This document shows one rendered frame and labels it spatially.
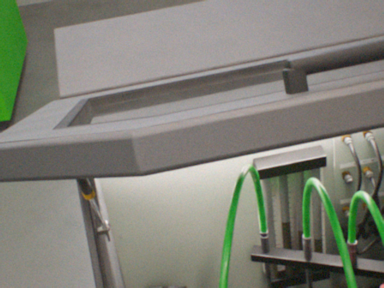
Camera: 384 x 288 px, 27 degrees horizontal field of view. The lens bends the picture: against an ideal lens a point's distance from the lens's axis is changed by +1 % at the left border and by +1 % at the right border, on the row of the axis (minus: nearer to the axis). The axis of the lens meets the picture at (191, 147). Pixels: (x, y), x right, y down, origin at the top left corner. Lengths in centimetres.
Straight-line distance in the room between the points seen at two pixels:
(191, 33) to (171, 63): 12
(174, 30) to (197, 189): 34
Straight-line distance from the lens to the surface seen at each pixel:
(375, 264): 170
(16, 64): 448
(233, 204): 135
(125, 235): 173
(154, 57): 162
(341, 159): 172
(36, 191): 380
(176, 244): 177
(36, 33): 509
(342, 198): 179
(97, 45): 170
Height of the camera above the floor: 232
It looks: 37 degrees down
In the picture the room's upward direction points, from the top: 9 degrees counter-clockwise
